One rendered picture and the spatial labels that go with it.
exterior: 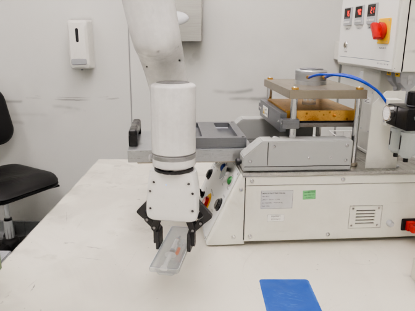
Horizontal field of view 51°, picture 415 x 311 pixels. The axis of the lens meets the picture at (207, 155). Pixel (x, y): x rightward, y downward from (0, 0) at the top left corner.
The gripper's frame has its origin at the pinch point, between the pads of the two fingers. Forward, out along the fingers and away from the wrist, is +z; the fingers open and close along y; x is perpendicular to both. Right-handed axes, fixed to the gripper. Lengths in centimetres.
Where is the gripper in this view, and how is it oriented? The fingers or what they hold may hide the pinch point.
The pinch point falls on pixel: (174, 239)
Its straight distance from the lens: 89.2
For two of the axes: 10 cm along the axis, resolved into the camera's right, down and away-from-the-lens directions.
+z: -0.1, 9.6, 2.6
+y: 9.9, 0.5, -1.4
